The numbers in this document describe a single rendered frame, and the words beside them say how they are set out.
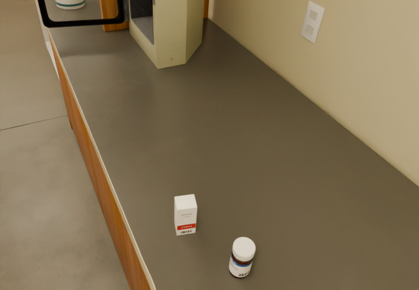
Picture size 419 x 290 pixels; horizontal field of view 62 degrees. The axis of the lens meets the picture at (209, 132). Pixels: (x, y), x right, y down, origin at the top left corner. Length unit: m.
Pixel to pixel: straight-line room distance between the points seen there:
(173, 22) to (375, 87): 0.66
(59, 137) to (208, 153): 1.71
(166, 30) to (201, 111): 0.32
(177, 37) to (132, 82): 0.22
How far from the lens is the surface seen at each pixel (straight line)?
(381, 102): 1.07
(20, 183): 2.29
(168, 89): 1.17
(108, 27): 1.57
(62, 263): 1.89
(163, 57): 1.26
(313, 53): 1.22
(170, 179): 0.86
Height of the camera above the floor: 1.57
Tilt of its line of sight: 40 degrees down
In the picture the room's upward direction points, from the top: 5 degrees clockwise
